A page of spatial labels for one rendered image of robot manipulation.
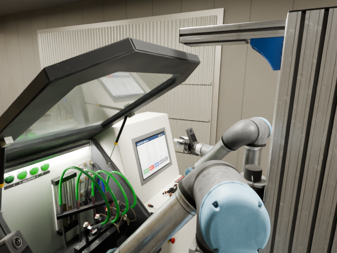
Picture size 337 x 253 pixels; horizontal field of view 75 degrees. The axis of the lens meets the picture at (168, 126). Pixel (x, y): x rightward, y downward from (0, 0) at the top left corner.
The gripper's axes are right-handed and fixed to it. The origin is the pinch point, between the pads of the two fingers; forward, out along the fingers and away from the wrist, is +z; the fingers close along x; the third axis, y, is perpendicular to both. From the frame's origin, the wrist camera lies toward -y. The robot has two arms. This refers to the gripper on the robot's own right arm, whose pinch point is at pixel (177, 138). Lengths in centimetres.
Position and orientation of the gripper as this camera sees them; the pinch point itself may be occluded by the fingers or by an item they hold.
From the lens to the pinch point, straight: 153.8
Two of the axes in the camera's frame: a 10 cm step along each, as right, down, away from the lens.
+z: -6.3, -1.8, 7.5
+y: 0.9, 9.5, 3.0
